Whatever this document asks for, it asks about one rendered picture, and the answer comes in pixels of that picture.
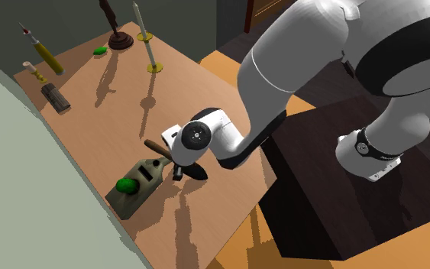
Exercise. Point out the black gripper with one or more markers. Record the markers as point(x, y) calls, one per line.
point(177, 173)

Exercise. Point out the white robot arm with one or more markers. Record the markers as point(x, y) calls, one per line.
point(292, 56)

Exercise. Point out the olive green flat box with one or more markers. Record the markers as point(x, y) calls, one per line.
point(145, 186)

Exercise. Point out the green round ball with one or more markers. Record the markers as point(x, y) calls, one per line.
point(127, 186)

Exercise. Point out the light wooden table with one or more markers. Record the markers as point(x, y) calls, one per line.
point(199, 93)

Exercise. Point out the tall candle on gold candlestick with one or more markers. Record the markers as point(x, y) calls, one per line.
point(148, 48)

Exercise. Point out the small green lime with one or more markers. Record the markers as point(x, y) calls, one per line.
point(100, 50)

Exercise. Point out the dark robot stand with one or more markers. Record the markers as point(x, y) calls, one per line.
point(330, 208)

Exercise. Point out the small white candle gold holder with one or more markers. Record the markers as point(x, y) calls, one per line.
point(36, 72)

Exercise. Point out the brown wooden door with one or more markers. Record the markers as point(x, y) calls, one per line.
point(265, 9)

